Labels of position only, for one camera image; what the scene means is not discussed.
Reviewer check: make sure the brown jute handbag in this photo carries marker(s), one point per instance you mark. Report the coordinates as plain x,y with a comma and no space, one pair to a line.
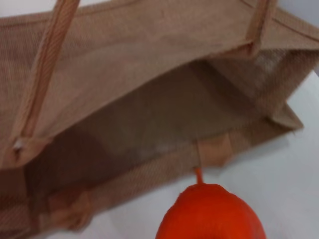
124,74

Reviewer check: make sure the orange fruit with stem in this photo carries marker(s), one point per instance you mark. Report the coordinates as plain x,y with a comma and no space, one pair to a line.
211,214

